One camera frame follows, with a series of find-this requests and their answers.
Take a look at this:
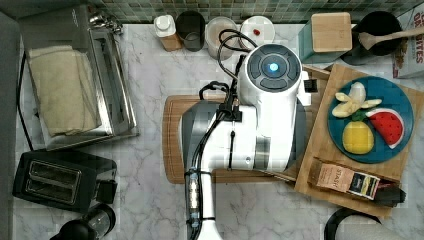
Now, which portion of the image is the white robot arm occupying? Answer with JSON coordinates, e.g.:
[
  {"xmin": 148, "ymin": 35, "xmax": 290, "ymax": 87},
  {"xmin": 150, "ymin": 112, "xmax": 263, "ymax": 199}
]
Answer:
[{"xmin": 180, "ymin": 43, "xmax": 311, "ymax": 240}]

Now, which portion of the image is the bamboo drawer cabinet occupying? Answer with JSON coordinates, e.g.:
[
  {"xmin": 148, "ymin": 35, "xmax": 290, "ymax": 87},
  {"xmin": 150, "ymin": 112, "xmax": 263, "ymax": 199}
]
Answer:
[{"xmin": 293, "ymin": 63, "xmax": 424, "ymax": 219}]

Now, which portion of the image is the bamboo cutting board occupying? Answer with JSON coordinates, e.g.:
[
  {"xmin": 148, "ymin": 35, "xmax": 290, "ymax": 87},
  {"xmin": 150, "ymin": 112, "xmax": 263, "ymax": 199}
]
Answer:
[{"xmin": 162, "ymin": 95, "xmax": 303, "ymax": 184}]

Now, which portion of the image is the clear plastic food jar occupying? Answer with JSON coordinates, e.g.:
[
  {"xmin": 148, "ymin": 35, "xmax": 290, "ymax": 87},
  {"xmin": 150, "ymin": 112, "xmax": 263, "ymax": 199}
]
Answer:
[{"xmin": 205, "ymin": 16, "xmax": 237, "ymax": 60}]

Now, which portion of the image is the dark grey cup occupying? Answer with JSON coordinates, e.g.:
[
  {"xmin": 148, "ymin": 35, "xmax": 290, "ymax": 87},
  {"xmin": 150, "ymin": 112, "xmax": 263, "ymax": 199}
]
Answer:
[{"xmin": 176, "ymin": 11, "xmax": 206, "ymax": 52}]

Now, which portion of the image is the white cap spice bottle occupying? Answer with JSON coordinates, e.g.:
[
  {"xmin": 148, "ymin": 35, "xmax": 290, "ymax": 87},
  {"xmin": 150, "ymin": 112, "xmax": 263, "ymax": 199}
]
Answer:
[{"xmin": 154, "ymin": 15, "xmax": 183, "ymax": 52}]

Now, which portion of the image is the teal canister wooden lid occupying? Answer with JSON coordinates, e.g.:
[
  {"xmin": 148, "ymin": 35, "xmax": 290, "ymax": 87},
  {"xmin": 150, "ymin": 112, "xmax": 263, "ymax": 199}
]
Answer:
[{"xmin": 298, "ymin": 12, "xmax": 352, "ymax": 64}]

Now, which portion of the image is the toy yellow lemon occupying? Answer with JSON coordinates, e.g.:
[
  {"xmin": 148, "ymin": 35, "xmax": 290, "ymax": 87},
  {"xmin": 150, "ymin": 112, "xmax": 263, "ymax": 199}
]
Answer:
[{"xmin": 342, "ymin": 121, "xmax": 374, "ymax": 155}]

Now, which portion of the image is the beige folded towel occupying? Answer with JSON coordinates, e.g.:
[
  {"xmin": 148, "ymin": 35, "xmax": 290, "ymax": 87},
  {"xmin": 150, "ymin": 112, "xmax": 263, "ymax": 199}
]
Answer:
[{"xmin": 29, "ymin": 45, "xmax": 101, "ymax": 136}]

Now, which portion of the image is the black two-slot toaster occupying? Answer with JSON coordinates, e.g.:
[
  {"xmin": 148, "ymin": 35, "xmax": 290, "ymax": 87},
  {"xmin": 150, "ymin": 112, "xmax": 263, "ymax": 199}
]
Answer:
[{"xmin": 12, "ymin": 150, "xmax": 117, "ymax": 213}]

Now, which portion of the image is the black paper towel holder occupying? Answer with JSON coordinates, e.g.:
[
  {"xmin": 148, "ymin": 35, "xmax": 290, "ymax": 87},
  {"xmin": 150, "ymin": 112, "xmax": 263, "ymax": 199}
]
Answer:
[{"xmin": 324, "ymin": 208, "xmax": 381, "ymax": 240}]

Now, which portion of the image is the stainless toaster oven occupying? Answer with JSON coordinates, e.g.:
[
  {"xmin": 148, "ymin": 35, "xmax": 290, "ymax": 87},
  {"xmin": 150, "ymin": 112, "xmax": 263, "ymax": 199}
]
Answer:
[{"xmin": 19, "ymin": 4, "xmax": 136, "ymax": 151}]

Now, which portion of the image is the wooden spoon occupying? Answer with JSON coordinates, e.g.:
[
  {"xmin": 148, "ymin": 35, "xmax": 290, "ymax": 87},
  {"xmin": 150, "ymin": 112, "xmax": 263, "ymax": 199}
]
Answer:
[{"xmin": 358, "ymin": 26, "xmax": 424, "ymax": 50}]

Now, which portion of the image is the toy watermelon slice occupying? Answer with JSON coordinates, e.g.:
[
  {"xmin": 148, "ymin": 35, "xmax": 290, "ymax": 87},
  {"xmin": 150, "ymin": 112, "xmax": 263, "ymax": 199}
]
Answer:
[{"xmin": 366, "ymin": 108, "xmax": 405, "ymax": 149}]

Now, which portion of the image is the blue round plate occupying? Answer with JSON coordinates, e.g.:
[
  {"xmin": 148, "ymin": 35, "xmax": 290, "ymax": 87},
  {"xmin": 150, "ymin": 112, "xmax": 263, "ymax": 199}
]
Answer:
[{"xmin": 327, "ymin": 76, "xmax": 414, "ymax": 164}]

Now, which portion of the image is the white paper towel roll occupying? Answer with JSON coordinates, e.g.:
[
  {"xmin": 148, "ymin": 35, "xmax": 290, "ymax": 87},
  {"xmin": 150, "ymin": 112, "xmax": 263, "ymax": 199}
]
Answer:
[{"xmin": 335, "ymin": 224, "xmax": 406, "ymax": 240}]

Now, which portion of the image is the wooden tea bag box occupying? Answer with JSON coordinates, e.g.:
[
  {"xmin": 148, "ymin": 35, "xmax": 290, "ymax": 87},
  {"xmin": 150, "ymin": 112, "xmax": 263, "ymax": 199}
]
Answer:
[{"xmin": 308, "ymin": 159, "xmax": 406, "ymax": 207}]

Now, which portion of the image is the black utensil holder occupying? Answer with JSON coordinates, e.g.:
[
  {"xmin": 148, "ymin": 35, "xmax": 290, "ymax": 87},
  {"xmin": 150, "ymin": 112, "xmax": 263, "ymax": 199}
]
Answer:
[{"xmin": 341, "ymin": 11, "xmax": 402, "ymax": 66}]

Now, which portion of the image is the cinnamon cereal box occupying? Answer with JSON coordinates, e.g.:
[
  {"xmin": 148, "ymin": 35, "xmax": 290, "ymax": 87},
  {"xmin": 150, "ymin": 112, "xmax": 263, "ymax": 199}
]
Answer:
[{"xmin": 392, "ymin": 4, "xmax": 424, "ymax": 79}]

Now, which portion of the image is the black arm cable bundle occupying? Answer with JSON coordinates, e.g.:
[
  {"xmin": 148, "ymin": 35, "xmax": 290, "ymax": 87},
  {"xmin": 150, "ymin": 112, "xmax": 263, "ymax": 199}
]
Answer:
[{"xmin": 185, "ymin": 28, "xmax": 258, "ymax": 240}]

